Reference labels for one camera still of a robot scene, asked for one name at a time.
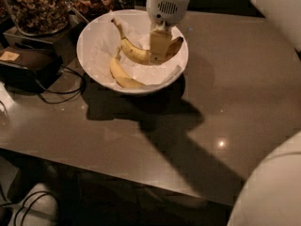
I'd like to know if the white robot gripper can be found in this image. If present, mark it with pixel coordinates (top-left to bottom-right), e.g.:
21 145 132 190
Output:
147 0 190 64

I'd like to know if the spotted yellow banana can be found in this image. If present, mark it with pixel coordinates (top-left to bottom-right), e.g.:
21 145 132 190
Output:
111 18 183 65

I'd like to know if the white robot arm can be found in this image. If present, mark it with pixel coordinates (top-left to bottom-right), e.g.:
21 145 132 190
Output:
150 0 301 226

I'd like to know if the white bowl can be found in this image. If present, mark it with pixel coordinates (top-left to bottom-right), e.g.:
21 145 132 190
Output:
77 9 189 95

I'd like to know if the left yellow banana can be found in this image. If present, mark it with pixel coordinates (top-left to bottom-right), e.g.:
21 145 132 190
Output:
109 47 144 89

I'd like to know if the white paper napkin liner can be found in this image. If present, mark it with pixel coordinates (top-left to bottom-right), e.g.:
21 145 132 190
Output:
87 15 188 94

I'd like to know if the glass jar of dried fruit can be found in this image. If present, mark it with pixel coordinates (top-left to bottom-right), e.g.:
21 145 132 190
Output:
67 0 117 19

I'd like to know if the dark metal stand box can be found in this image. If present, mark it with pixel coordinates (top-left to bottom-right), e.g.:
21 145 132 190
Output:
4 15 87 64

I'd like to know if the glass jar of nuts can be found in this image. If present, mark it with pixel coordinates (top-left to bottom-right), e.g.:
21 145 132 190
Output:
3 0 70 37

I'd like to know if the black device with label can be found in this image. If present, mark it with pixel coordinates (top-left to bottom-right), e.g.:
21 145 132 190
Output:
0 46 63 93

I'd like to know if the white chair seat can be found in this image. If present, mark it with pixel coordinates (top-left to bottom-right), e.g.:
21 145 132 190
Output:
0 158 59 226

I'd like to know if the black cable on table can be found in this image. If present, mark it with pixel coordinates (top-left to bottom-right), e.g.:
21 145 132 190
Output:
35 65 87 105

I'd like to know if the black cable on chair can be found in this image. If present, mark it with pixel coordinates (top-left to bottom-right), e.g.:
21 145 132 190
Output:
0 184 59 226

